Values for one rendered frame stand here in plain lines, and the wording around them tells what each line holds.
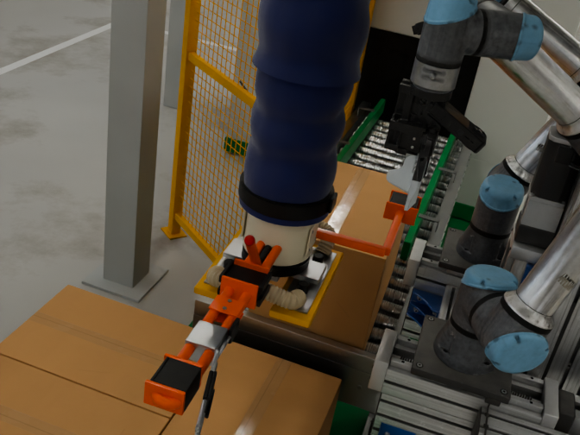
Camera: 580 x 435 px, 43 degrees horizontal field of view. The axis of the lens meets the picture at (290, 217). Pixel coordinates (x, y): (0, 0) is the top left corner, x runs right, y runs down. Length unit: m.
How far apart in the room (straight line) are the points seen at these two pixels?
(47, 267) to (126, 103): 0.99
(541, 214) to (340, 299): 0.77
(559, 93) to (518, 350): 0.51
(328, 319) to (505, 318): 0.96
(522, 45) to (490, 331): 0.61
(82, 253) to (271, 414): 1.85
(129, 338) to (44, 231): 1.66
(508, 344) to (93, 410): 1.19
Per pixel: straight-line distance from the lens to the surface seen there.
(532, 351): 1.58
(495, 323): 1.58
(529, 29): 1.27
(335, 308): 2.38
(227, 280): 1.57
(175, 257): 3.83
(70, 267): 3.73
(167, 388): 1.31
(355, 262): 2.28
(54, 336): 2.46
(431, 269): 2.20
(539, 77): 1.45
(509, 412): 1.82
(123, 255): 3.49
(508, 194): 2.10
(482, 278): 1.65
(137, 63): 3.07
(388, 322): 2.69
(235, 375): 2.34
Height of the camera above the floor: 2.10
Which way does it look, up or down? 29 degrees down
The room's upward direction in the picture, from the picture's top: 10 degrees clockwise
